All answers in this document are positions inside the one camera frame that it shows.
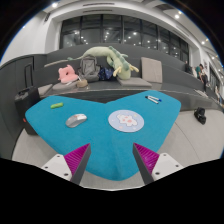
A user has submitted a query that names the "teal felt table mat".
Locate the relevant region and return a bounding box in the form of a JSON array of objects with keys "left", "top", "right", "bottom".
[{"left": 25, "top": 90, "right": 181, "bottom": 181}]

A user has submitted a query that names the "dark blue bag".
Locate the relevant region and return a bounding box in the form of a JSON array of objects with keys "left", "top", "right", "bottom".
[{"left": 98, "top": 68, "right": 114, "bottom": 81}]

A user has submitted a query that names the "grey seat cushion left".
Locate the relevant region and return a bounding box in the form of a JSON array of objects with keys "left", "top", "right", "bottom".
[{"left": 52, "top": 81, "right": 77, "bottom": 92}]

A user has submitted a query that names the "grey backpack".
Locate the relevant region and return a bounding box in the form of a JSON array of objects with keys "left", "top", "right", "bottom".
[{"left": 78, "top": 55, "right": 100, "bottom": 82}]

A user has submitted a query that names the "round light-blue mouse pad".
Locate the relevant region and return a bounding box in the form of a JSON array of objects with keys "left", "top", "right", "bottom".
[{"left": 108, "top": 110, "right": 144, "bottom": 133}]

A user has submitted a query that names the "pink plush toy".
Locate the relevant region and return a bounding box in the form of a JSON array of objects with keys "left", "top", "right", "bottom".
[{"left": 58, "top": 65, "right": 78, "bottom": 84}]

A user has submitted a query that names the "green highlighter marker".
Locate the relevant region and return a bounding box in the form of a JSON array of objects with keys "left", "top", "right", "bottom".
[{"left": 50, "top": 102, "right": 64, "bottom": 109}]

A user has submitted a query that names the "beige back cushion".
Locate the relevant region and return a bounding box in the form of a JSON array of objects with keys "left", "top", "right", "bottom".
[{"left": 141, "top": 57, "right": 162, "bottom": 83}]

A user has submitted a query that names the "person in green shirt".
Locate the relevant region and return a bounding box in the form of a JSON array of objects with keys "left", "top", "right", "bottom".
[{"left": 195, "top": 64, "right": 207, "bottom": 91}]

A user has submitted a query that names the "silver computer mouse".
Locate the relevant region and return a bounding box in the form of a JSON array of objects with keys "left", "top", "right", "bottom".
[{"left": 66, "top": 114, "right": 87, "bottom": 128}]

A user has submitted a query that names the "blue capped marker pen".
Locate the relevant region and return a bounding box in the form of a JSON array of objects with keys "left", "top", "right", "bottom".
[{"left": 146, "top": 96, "right": 162, "bottom": 102}]

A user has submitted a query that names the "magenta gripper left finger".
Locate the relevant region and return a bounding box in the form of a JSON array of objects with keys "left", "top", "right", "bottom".
[{"left": 64, "top": 144, "right": 91, "bottom": 185}]

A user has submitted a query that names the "grey seat cushion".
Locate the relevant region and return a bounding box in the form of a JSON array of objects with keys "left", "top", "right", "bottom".
[
  {"left": 117, "top": 77, "right": 152, "bottom": 87},
  {"left": 52, "top": 81, "right": 77, "bottom": 92}
]

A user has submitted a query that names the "green dragon plush toy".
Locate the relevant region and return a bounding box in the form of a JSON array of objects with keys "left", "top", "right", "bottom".
[{"left": 67, "top": 45, "right": 140, "bottom": 81}]

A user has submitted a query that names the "white marker pen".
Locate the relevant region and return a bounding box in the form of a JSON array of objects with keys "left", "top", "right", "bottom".
[{"left": 145, "top": 96, "right": 159, "bottom": 104}]

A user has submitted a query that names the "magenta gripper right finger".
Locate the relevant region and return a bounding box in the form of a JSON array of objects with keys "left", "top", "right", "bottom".
[{"left": 133, "top": 143, "right": 159, "bottom": 185}]

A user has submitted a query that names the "roll of tape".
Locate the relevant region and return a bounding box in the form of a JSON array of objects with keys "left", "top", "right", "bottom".
[{"left": 77, "top": 80, "right": 88, "bottom": 88}]

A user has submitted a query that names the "black bag on floor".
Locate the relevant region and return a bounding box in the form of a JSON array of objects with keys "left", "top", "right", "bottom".
[{"left": 194, "top": 107, "right": 206, "bottom": 125}]

